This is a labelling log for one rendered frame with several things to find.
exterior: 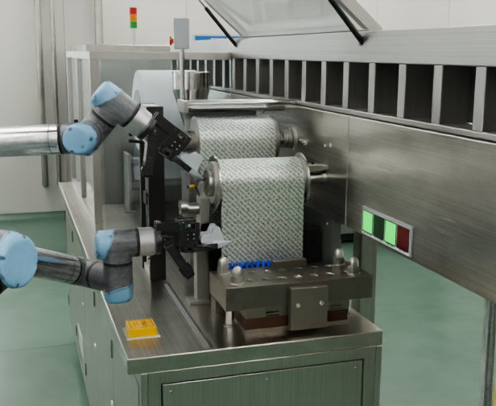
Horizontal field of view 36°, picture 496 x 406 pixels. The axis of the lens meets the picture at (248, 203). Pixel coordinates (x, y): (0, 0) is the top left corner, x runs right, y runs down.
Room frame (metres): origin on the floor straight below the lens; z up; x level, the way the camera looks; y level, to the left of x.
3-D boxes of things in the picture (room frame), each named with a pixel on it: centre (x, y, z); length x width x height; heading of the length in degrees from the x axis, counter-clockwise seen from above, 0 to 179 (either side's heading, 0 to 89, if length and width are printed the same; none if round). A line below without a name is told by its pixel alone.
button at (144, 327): (1.81, 0.27, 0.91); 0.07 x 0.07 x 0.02; 17
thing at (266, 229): (2.01, -0.04, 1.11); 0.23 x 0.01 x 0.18; 107
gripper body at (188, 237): (1.94, 0.19, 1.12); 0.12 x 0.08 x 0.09; 107
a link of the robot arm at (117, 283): (1.90, 0.35, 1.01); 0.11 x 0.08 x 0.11; 56
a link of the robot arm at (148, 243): (1.92, 0.27, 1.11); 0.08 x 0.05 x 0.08; 17
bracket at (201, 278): (2.06, 0.14, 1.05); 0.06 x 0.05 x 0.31; 107
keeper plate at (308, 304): (1.83, -0.16, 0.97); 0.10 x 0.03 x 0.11; 107
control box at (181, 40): (2.57, 0.23, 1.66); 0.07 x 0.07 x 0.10; 2
